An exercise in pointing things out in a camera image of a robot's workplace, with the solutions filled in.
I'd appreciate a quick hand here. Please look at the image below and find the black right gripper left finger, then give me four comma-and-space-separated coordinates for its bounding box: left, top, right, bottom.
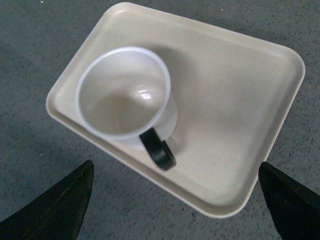
0, 160, 94, 240

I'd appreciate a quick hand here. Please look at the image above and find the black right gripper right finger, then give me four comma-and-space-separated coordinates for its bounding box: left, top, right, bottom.
258, 161, 320, 240

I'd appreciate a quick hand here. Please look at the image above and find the white smiley mug black handle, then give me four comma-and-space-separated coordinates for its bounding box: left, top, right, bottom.
75, 46, 178, 171

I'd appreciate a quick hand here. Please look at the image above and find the beige rectangular tray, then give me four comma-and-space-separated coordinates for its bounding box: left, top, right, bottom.
46, 2, 306, 219

